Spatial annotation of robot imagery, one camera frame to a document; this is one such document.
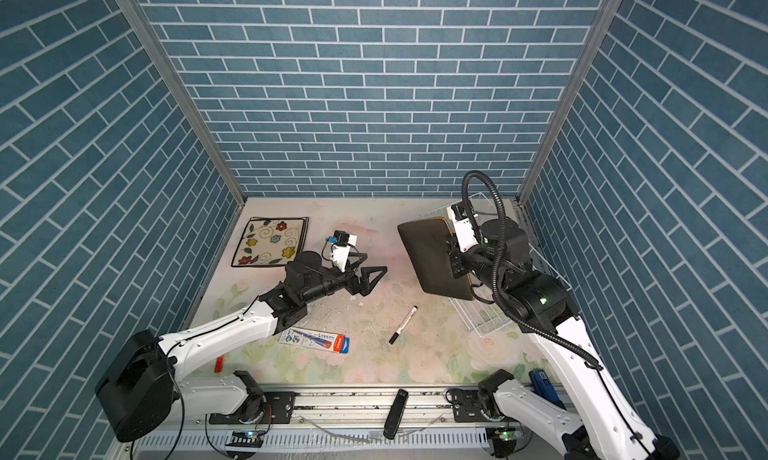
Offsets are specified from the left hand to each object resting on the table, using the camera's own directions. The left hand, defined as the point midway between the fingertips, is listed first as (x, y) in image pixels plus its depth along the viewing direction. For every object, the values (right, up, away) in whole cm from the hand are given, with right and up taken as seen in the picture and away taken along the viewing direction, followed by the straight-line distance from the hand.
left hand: (377, 265), depth 75 cm
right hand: (+16, +9, -11) cm, 21 cm away
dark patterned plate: (-40, +4, +29) cm, 50 cm away
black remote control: (+5, -36, -4) cm, 36 cm away
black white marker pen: (+7, -19, +12) cm, 23 cm away
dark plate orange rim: (+12, +5, +1) cm, 13 cm away
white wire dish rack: (+30, -17, +12) cm, 37 cm away
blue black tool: (+41, -30, -2) cm, 51 cm away
